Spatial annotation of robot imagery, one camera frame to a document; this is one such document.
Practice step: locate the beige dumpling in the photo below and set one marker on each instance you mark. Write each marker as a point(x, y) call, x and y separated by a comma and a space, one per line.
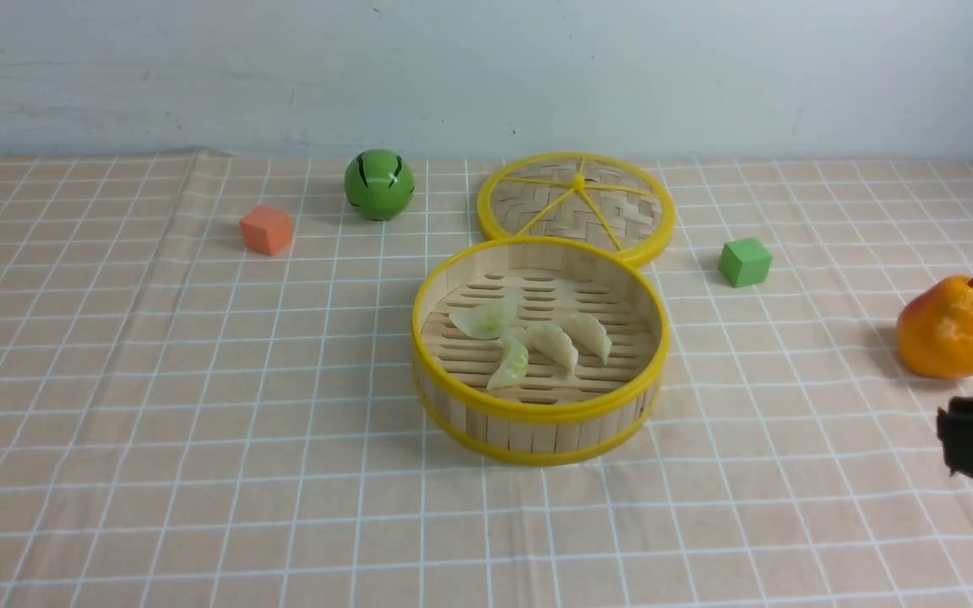
point(587, 331)
point(551, 341)

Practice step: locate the pale green dumpling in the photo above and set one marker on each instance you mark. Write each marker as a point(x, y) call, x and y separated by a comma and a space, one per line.
point(513, 364)
point(489, 320)

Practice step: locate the woven bamboo steamer lid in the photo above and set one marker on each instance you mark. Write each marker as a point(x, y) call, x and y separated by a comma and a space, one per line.
point(594, 199)

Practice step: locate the bamboo steamer tray yellow rim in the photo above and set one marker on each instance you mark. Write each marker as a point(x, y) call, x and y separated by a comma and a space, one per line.
point(553, 415)

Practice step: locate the orange yellow pear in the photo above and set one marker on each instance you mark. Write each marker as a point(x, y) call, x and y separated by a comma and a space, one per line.
point(934, 332)

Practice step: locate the green cube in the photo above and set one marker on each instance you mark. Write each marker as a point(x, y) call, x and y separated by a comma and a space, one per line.
point(745, 262)

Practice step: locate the green ball black stripes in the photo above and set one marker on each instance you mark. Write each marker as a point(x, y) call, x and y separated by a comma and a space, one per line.
point(379, 184)

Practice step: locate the orange cube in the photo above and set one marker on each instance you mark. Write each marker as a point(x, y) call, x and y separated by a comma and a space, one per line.
point(266, 230)

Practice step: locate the beige checkered tablecloth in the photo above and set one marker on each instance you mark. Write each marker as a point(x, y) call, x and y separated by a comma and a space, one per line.
point(187, 423)

